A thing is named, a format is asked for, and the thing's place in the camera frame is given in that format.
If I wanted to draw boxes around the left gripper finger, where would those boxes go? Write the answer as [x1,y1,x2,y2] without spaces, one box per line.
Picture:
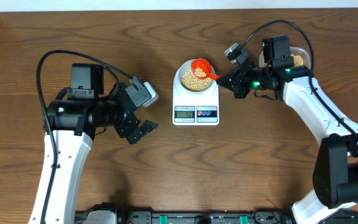
[126,76,150,108]
[135,120,158,143]

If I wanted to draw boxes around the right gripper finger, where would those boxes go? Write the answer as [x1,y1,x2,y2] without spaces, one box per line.
[216,79,237,93]
[219,70,239,84]

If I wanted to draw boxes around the red measuring scoop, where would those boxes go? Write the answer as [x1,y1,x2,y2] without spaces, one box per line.
[191,58,219,80]

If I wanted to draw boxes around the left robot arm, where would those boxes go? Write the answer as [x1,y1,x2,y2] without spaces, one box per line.
[29,63,158,223]

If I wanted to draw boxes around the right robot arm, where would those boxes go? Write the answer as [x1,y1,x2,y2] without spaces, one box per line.
[217,36,358,223]

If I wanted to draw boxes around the soybeans in scoop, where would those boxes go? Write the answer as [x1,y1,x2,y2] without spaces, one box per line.
[194,67,207,79]

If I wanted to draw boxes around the soybeans in bowl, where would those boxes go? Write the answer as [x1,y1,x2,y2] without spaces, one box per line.
[182,70,213,91]

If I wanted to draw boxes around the light blue bowl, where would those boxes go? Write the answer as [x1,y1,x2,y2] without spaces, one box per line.
[175,60,215,92]

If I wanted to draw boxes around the white digital kitchen scale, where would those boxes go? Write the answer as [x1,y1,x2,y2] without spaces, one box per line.
[172,70,220,126]

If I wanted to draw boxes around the pile of soybeans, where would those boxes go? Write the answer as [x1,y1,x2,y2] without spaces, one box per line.
[259,54,304,67]

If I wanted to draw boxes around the clear plastic container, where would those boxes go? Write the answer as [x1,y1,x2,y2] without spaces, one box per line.
[259,47,311,68]

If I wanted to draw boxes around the right black cable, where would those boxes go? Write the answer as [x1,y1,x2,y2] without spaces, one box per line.
[239,19,358,166]

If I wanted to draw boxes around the black cable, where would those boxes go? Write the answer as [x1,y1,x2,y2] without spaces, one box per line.
[35,49,135,224]
[239,19,358,166]

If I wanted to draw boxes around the left black cable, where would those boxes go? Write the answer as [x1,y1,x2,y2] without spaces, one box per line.
[35,49,135,224]

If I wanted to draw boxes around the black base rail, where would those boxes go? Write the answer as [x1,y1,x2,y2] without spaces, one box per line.
[75,202,358,224]

